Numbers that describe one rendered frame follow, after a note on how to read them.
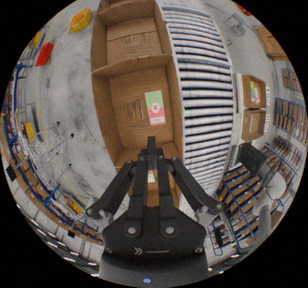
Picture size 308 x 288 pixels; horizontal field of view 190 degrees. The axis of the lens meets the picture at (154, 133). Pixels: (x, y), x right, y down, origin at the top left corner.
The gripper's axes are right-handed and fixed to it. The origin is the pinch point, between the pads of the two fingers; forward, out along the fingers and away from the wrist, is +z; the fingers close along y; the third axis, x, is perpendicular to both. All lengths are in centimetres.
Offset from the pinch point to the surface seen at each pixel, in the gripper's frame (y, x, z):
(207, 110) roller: 38, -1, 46
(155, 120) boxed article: 1.6, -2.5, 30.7
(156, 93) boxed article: 2.7, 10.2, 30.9
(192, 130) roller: 27, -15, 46
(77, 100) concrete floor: -124, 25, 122
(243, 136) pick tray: 83, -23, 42
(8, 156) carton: -441, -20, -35
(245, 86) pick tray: 79, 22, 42
